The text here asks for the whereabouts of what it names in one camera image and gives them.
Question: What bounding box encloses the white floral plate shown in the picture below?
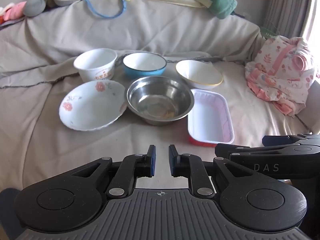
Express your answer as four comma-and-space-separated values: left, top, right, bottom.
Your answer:
59, 80, 127, 131

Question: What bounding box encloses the white bowl with yellow rim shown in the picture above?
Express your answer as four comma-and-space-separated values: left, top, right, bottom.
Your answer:
175, 60, 223, 90

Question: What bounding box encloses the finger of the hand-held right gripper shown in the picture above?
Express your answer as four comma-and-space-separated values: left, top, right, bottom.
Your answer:
214, 142, 253, 159
262, 134, 320, 147

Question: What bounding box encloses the pink plush toy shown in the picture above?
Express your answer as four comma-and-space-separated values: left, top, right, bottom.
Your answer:
0, 1, 27, 25

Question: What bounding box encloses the stainless steel bowl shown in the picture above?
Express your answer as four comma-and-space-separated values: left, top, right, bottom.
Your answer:
126, 76, 195, 126

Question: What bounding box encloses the white printed plastic bowl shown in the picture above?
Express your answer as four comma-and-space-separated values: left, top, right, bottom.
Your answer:
73, 48, 118, 82

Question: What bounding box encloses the grey round plush cushion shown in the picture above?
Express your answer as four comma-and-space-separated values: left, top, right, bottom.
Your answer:
23, 0, 47, 17

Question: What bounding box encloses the blue strap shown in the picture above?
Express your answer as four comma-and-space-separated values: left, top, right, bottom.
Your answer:
84, 0, 126, 19

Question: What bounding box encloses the white and red plastic tray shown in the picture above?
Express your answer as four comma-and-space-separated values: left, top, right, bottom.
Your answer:
187, 89, 235, 147

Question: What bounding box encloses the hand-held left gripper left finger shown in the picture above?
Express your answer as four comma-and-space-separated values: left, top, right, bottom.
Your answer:
70, 144, 157, 199

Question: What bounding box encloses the green tag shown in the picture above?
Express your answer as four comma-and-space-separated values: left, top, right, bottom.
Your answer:
260, 26, 279, 39

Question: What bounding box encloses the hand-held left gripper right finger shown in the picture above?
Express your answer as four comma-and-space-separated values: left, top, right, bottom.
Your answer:
169, 144, 251, 199

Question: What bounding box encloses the beige bed sheet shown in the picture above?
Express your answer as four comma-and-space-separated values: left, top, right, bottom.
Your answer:
0, 0, 320, 205

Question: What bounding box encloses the pink patterned baby clothing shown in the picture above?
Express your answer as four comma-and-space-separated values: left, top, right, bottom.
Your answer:
244, 35, 320, 117

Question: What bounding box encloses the grey pleated curtain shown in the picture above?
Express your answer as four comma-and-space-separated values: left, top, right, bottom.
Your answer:
260, 0, 320, 43

